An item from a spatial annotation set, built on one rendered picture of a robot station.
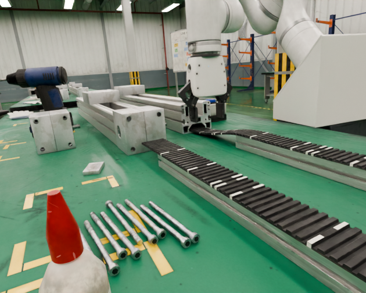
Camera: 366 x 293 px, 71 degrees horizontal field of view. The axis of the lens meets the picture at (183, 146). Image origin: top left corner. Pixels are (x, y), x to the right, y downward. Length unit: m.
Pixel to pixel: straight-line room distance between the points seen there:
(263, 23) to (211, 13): 0.48
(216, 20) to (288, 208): 0.50
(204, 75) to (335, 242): 0.50
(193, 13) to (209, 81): 0.16
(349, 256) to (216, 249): 0.11
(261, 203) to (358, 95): 0.65
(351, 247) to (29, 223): 0.35
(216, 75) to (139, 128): 0.24
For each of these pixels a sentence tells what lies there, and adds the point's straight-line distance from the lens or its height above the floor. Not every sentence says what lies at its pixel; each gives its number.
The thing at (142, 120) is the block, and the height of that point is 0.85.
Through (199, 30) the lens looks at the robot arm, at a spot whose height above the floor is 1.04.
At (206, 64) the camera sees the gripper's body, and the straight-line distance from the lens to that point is 0.67.
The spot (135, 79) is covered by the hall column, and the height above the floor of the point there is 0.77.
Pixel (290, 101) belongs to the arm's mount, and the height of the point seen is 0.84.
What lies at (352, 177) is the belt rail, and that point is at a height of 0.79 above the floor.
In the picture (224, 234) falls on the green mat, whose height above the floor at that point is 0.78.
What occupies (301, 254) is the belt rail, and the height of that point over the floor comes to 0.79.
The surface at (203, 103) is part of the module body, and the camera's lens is 0.77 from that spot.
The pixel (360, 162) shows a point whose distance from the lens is 0.44.
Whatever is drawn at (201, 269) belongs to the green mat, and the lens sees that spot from 0.26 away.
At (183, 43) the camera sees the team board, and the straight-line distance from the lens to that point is 6.95.
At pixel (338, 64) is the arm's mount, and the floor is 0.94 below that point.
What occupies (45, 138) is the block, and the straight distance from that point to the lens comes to 0.73.
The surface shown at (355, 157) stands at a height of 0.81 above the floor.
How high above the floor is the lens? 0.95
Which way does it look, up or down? 16 degrees down
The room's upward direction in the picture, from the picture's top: 4 degrees counter-clockwise
